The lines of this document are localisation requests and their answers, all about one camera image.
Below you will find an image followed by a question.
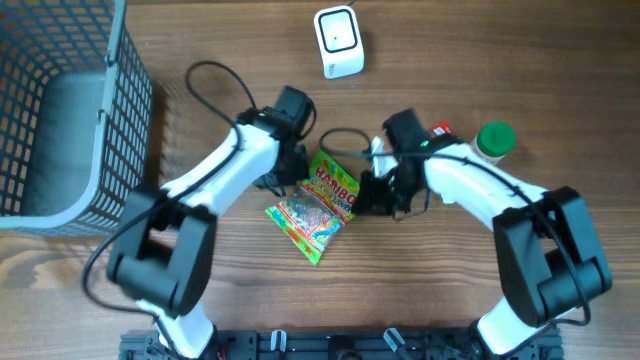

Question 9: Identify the green Haribo candy bag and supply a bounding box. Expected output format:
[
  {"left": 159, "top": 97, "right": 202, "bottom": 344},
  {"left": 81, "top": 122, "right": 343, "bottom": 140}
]
[{"left": 265, "top": 151, "right": 360, "bottom": 265}]

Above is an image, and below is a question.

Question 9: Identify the red stick sachet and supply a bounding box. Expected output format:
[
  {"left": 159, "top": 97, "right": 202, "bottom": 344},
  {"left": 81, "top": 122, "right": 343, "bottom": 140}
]
[{"left": 431, "top": 121, "right": 452, "bottom": 137}]

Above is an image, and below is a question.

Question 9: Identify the green lid seasoning jar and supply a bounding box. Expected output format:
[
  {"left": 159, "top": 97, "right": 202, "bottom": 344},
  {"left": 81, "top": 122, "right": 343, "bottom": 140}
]
[{"left": 471, "top": 121, "right": 517, "bottom": 165}]

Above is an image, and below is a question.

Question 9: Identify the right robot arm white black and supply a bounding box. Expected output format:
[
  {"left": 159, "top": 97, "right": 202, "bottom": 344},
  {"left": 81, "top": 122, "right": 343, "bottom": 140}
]
[{"left": 352, "top": 109, "right": 612, "bottom": 356}]

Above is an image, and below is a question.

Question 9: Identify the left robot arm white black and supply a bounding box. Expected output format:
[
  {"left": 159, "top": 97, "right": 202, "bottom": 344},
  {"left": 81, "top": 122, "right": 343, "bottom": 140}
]
[{"left": 106, "top": 86, "right": 316, "bottom": 359}]

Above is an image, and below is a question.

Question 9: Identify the white barcode scanner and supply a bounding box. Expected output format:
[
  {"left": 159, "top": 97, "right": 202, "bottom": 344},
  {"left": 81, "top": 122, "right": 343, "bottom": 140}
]
[{"left": 314, "top": 5, "right": 365, "bottom": 79}]

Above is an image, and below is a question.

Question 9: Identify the grey plastic mesh basket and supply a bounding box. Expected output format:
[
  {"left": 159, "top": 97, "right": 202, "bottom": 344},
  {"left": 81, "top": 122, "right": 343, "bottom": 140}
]
[{"left": 1, "top": 0, "right": 153, "bottom": 236}]

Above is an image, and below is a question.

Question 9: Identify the black mounting rail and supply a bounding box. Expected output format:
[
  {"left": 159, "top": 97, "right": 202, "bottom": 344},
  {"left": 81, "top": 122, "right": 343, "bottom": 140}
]
[{"left": 118, "top": 328, "right": 564, "bottom": 360}]

